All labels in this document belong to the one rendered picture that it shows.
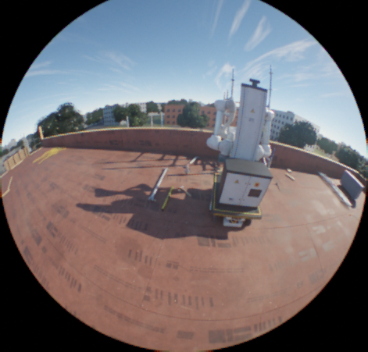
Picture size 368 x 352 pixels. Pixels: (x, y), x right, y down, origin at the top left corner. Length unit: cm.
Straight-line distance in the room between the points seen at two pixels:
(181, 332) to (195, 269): 78
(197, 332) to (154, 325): 39
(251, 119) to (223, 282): 188
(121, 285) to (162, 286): 44
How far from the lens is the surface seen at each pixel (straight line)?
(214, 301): 148
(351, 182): 688
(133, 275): 152
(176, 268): 147
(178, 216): 179
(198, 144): 357
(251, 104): 159
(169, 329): 150
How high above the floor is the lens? 143
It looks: 30 degrees down
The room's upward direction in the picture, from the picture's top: 2 degrees clockwise
